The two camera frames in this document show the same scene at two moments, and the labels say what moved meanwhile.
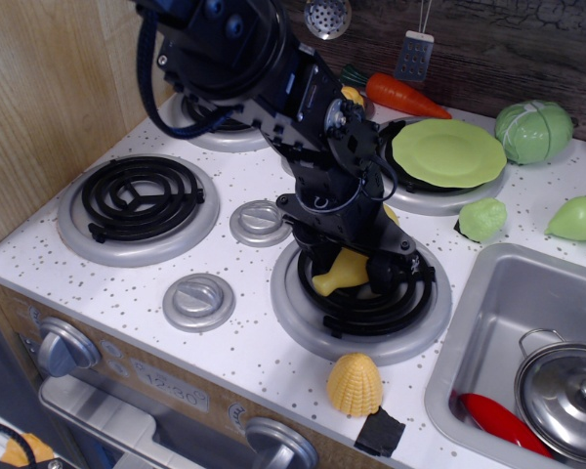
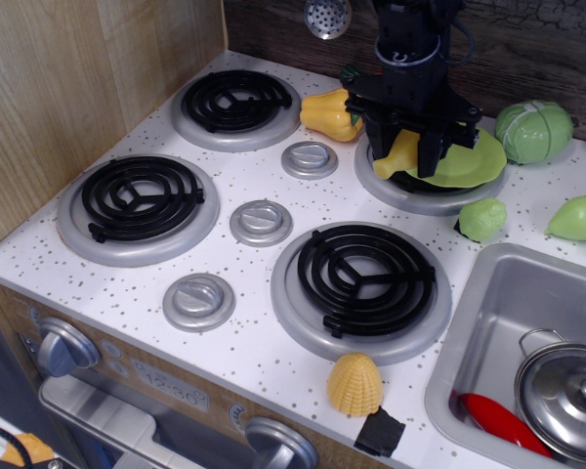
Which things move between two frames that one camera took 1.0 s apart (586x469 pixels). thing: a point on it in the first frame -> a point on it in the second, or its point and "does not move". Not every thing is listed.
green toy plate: (447, 152) does not move
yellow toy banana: (350, 268) -> (404, 155)
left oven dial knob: (63, 348) does not move
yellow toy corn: (355, 387) does not move
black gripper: (346, 206) -> (418, 95)
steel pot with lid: (561, 391) does not move
